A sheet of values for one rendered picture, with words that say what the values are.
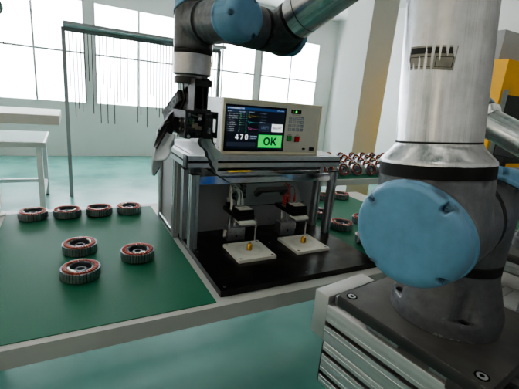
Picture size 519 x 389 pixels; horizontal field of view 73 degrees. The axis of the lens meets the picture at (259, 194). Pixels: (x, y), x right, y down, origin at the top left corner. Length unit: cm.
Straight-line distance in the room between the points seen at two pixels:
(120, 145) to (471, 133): 737
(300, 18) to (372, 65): 467
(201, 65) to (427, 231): 51
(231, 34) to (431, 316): 52
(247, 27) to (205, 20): 8
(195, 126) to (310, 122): 83
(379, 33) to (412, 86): 502
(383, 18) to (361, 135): 155
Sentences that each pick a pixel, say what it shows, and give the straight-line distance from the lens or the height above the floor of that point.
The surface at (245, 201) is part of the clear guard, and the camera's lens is 108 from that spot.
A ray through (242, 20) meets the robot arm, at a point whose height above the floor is 144.
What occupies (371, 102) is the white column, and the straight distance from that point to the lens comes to 538.
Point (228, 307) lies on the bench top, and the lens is 107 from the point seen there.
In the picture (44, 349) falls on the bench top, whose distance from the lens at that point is 101.
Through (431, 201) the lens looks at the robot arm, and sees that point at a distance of 36.
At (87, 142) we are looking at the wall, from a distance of 756.
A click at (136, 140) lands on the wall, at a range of 764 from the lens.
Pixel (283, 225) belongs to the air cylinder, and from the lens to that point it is 152.
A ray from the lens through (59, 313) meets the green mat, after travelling 108.
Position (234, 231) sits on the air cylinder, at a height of 81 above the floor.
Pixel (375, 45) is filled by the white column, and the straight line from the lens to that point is 537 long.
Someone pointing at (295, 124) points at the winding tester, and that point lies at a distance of 145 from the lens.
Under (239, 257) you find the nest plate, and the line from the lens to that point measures 126.
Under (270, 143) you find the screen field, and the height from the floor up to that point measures 116.
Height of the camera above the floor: 132
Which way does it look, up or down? 15 degrees down
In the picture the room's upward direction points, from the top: 5 degrees clockwise
